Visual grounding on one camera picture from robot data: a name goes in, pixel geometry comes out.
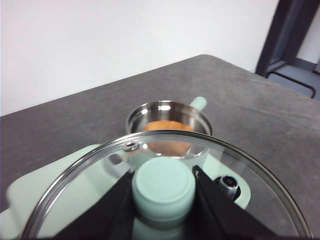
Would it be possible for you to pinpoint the silver control knob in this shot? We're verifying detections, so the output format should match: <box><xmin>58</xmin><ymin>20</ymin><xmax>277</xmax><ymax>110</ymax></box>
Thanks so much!
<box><xmin>216</xmin><ymin>174</ymin><xmax>241</xmax><ymax>200</ymax></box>

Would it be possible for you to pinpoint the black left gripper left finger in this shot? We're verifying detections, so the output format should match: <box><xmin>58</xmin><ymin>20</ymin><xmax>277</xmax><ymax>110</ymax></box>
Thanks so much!
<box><xmin>56</xmin><ymin>171</ymin><xmax>136</xmax><ymax>240</ymax></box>

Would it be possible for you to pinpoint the dark grey door frame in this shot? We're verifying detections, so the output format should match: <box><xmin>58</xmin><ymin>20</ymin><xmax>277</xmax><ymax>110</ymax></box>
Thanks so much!
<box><xmin>255</xmin><ymin>0</ymin><xmax>320</xmax><ymax>76</ymax></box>

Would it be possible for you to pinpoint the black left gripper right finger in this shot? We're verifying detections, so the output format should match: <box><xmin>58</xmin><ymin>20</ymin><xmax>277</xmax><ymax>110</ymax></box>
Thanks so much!
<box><xmin>191</xmin><ymin>164</ymin><xmax>282</xmax><ymax>240</ymax></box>

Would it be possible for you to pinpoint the silver cover handle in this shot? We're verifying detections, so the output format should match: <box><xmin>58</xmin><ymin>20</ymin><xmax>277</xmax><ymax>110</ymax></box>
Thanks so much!
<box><xmin>107</xmin><ymin>152</ymin><xmax>132</xmax><ymax>172</ymax></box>

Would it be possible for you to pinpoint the mint green steamer pot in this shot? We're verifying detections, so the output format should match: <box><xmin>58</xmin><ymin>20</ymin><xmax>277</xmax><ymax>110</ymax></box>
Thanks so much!
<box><xmin>125</xmin><ymin>96</ymin><xmax>213</xmax><ymax>163</ymax></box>

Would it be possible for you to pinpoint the black metal tube frame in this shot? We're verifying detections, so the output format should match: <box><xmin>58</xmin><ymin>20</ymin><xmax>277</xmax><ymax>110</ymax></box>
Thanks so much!
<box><xmin>266</xmin><ymin>70</ymin><xmax>316</xmax><ymax>99</ymax></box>

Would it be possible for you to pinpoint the brown potato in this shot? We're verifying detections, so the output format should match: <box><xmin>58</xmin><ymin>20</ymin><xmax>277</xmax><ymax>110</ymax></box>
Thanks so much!
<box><xmin>143</xmin><ymin>119</ymin><xmax>195</xmax><ymax>157</ymax></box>

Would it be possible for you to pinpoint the glass pot lid green knob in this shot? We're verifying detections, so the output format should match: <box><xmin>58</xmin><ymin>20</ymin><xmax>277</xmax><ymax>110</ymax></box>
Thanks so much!
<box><xmin>24</xmin><ymin>129</ymin><xmax>313</xmax><ymax>240</ymax></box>

